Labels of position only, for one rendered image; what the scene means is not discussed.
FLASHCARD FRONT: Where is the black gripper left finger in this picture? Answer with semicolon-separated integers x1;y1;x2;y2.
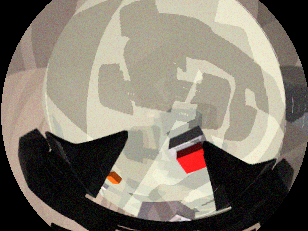
45;131;127;199

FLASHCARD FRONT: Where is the orange block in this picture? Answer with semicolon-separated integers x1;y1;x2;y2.
106;172;122;184

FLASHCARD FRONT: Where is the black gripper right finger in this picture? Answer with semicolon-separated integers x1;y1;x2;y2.
202;140;277;212

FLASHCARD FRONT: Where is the red button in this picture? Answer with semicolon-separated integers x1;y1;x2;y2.
169;126;207;173

